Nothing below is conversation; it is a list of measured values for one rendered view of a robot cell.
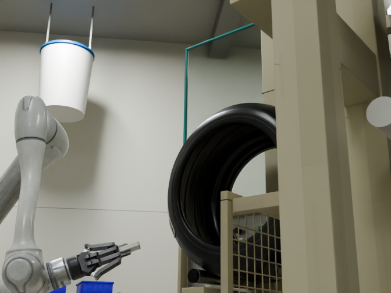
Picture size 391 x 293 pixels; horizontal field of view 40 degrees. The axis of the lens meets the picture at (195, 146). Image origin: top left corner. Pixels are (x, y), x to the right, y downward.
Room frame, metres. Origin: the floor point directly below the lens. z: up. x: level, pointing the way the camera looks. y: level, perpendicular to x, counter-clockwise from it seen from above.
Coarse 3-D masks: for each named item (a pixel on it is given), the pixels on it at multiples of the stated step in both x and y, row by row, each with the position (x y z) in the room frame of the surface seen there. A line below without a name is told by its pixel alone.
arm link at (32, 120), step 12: (24, 96) 1.74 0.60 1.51; (36, 96) 1.75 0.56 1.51; (24, 108) 1.72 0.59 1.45; (36, 108) 1.72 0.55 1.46; (24, 120) 1.71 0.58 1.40; (36, 120) 1.72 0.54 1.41; (48, 120) 1.78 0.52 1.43; (24, 132) 1.71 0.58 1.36; (36, 132) 1.72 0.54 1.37; (48, 132) 1.78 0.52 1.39
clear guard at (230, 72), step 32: (256, 32) 2.37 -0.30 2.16; (192, 64) 2.62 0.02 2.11; (224, 64) 2.49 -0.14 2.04; (256, 64) 2.37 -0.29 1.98; (192, 96) 2.62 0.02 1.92; (224, 96) 2.49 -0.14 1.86; (256, 96) 2.38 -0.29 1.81; (192, 128) 2.62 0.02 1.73; (256, 160) 2.38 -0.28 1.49; (256, 192) 2.39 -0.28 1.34
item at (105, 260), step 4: (108, 256) 1.76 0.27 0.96; (112, 256) 1.76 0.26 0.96; (116, 256) 1.76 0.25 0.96; (96, 260) 1.75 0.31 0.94; (100, 260) 1.76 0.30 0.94; (104, 260) 1.76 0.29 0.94; (108, 260) 1.77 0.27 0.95; (112, 260) 1.78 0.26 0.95; (88, 264) 1.75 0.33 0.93; (92, 264) 1.75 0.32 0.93; (100, 264) 1.77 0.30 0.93; (104, 264) 1.78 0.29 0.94
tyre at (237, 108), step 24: (216, 120) 1.68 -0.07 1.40; (240, 120) 1.62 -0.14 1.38; (264, 120) 1.57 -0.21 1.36; (192, 144) 1.74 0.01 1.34; (216, 144) 1.89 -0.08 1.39; (240, 144) 1.93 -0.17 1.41; (264, 144) 1.88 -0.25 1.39; (192, 168) 1.90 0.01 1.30; (216, 168) 1.98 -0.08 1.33; (240, 168) 1.97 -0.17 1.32; (168, 192) 1.81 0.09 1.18; (192, 192) 1.95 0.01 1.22; (216, 192) 2.01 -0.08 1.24; (192, 216) 1.95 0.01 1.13; (216, 216) 2.01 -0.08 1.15; (192, 240) 1.74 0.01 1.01; (216, 240) 1.99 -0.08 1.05; (264, 240) 1.58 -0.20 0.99; (216, 264) 1.69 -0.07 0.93; (240, 264) 1.64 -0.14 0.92; (264, 264) 1.62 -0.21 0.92
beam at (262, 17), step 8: (232, 0) 1.35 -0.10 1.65; (240, 0) 1.34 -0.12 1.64; (248, 0) 1.33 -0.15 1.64; (256, 0) 1.33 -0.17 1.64; (264, 0) 1.33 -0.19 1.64; (240, 8) 1.37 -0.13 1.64; (248, 8) 1.37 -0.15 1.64; (256, 8) 1.37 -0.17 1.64; (264, 8) 1.37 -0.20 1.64; (248, 16) 1.42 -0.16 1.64; (256, 16) 1.42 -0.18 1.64; (264, 16) 1.41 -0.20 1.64; (256, 24) 1.46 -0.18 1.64; (264, 24) 1.46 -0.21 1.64; (264, 32) 1.51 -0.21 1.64
